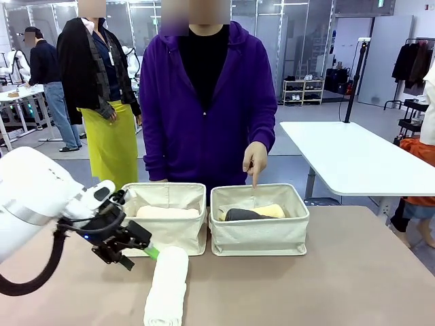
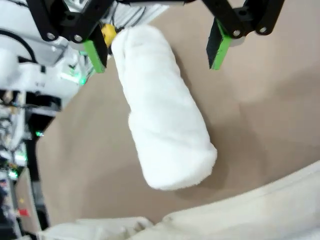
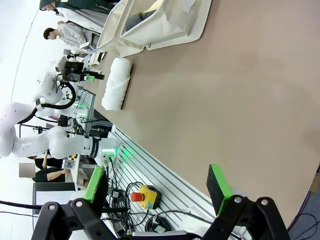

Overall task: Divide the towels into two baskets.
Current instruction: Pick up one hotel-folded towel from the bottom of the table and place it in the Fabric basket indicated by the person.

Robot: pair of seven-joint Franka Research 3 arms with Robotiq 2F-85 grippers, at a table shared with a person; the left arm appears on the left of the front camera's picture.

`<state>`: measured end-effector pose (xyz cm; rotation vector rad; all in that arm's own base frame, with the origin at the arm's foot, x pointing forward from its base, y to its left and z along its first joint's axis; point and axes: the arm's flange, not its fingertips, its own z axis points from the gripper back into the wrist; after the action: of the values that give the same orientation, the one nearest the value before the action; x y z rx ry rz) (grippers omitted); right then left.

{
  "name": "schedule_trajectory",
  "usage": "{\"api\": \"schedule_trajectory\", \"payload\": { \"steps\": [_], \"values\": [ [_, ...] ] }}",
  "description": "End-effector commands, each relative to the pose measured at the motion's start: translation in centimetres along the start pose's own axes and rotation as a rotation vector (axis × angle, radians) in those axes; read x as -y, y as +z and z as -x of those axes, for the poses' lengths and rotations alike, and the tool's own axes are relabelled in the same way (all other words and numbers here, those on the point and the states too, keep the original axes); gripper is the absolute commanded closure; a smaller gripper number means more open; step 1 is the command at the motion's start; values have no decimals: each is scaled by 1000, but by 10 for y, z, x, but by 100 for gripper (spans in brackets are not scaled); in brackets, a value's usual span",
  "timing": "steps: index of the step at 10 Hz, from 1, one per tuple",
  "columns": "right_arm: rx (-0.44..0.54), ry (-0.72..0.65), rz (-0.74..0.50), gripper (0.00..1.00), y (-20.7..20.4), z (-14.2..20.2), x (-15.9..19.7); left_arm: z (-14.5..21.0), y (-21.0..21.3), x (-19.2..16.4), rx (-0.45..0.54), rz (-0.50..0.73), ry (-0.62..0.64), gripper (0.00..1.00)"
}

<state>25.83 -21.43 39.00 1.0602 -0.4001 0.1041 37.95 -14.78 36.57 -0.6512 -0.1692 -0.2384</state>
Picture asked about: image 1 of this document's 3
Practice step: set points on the black rolling cart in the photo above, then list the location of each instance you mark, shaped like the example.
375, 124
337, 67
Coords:
413, 119

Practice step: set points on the person's left forearm purple sleeve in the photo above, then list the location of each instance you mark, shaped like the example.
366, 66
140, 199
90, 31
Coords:
263, 132

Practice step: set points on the black camera pole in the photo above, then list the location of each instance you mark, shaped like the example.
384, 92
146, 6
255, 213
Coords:
355, 81

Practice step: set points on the black bags pile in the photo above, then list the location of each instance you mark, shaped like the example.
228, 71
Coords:
336, 79

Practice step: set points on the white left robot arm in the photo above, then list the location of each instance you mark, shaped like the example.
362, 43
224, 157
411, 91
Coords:
30, 197

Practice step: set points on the cream fabric basket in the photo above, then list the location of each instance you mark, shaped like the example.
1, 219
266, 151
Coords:
258, 237
176, 234

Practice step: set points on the white desk with legs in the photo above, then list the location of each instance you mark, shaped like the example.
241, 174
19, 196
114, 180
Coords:
20, 95

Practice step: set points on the yellow skirt person's right hand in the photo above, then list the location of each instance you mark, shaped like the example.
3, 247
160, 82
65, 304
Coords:
109, 112

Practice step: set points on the person in purple hoodie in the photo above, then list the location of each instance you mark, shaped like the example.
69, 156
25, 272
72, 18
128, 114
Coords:
204, 136

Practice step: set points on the standing person in navy shirt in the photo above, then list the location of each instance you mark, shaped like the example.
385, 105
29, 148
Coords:
46, 64

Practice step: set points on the person in yellow skirt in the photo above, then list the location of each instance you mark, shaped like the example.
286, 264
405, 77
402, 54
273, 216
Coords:
108, 142

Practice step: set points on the clothes rack with dark coats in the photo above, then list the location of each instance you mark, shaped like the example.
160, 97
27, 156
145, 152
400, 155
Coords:
413, 61

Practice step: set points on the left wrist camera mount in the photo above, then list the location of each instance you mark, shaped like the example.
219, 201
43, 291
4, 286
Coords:
122, 197

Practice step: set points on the white side table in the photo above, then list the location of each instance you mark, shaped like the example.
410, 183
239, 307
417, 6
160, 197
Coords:
353, 159

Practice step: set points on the white towel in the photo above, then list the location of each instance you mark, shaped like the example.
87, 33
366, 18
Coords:
166, 288

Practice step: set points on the yellow skirt person's left hand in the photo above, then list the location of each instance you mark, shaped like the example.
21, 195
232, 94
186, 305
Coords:
138, 119

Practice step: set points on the grey towel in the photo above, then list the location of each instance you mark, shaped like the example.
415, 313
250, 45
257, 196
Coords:
243, 214

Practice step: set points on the person's right forearm purple sleeve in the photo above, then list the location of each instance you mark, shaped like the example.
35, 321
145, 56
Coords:
157, 156

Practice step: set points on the person's left hand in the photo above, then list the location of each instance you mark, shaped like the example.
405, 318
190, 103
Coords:
256, 159

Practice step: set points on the yellow towel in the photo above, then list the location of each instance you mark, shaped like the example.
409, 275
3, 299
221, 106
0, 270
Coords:
273, 210

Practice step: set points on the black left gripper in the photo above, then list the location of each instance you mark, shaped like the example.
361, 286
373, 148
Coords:
105, 224

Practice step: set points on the wooden shoe rack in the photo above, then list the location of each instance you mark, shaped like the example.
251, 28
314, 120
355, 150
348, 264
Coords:
303, 91

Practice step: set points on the cream towel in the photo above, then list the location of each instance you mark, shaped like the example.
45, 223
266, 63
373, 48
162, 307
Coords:
166, 212

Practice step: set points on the person in cream top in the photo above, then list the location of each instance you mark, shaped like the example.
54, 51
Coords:
421, 163

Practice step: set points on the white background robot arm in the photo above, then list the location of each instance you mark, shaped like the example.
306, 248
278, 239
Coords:
17, 62
130, 59

